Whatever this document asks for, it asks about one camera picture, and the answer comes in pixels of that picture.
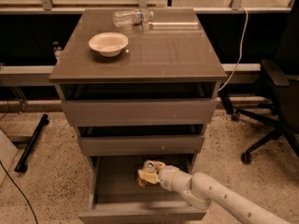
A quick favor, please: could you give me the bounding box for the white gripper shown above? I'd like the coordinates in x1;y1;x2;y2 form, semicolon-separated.
138;161;192;191

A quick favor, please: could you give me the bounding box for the orange soda can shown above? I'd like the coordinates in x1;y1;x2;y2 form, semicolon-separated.
138;161;155;172

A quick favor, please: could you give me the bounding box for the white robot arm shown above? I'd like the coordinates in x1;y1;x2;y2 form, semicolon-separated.
138;161;291;224

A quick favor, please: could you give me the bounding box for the grey bottom drawer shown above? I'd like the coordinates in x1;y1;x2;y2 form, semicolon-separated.
79;154;206;224

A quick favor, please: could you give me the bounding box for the grey drawer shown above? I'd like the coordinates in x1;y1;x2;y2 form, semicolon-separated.
79;154;206;224
78;124;204;156
58;82;217;127

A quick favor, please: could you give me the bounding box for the grey middle drawer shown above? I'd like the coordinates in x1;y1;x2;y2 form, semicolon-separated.
78;124;204;156

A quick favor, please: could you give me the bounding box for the grey drawer cabinet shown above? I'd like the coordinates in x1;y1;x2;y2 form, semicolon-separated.
48;7;227;161

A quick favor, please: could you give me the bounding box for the grey top drawer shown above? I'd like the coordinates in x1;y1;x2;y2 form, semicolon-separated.
58;82;217;127

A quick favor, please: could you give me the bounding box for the black bar on floor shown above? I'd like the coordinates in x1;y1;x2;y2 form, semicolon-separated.
14;114;50;173

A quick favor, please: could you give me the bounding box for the white paper bowl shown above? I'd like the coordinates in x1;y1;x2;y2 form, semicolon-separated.
89;33;128;57

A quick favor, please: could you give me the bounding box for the black office chair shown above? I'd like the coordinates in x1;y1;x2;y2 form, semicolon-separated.
231;0;299;164

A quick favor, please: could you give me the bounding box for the clear plastic water bottle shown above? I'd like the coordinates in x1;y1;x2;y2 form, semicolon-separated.
112;8;154;28

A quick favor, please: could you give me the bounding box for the black floor cable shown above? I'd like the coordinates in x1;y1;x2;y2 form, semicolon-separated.
0;161;39;224

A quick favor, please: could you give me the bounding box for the white cable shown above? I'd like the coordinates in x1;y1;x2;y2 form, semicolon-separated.
217;7;249;92

